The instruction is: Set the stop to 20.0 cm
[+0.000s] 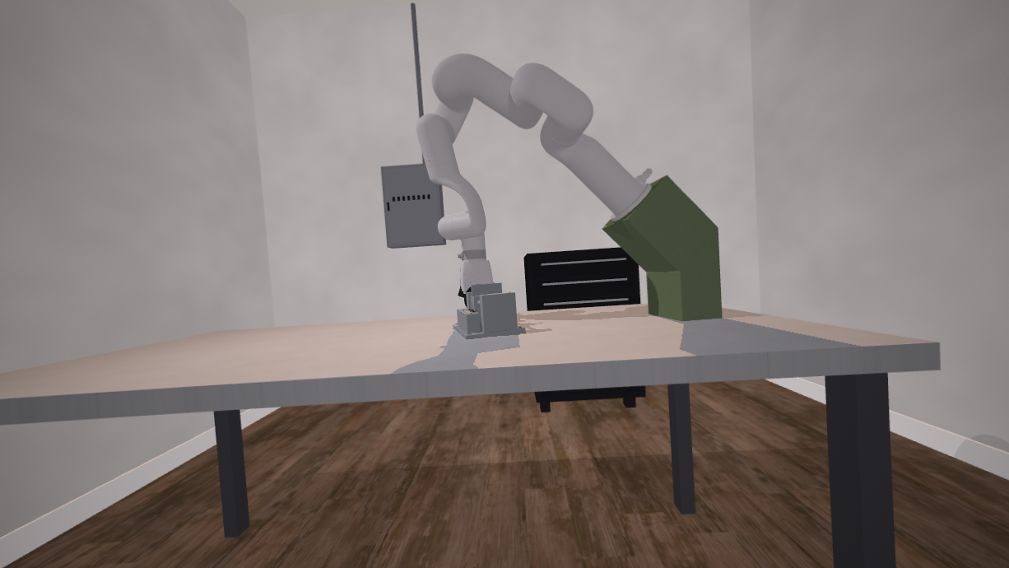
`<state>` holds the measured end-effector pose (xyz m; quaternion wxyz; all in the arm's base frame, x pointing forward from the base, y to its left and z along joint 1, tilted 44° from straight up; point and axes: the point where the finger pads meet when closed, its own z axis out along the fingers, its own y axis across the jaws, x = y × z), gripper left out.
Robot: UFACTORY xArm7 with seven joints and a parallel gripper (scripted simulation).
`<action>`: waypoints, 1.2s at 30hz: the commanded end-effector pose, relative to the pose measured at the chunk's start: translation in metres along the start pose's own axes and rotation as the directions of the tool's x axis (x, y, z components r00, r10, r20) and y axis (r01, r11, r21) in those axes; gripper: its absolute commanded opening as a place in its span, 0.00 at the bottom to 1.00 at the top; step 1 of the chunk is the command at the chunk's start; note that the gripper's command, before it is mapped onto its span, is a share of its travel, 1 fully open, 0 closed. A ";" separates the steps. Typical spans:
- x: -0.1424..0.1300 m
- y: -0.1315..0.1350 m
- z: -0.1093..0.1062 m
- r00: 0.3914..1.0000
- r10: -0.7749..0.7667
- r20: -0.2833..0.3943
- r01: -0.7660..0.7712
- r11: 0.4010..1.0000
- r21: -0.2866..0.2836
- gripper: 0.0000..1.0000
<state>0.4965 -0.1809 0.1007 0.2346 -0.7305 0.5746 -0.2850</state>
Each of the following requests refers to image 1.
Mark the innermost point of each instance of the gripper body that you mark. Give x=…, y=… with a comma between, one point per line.
x=473, y=271

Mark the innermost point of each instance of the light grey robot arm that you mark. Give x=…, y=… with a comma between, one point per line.
x=535, y=89

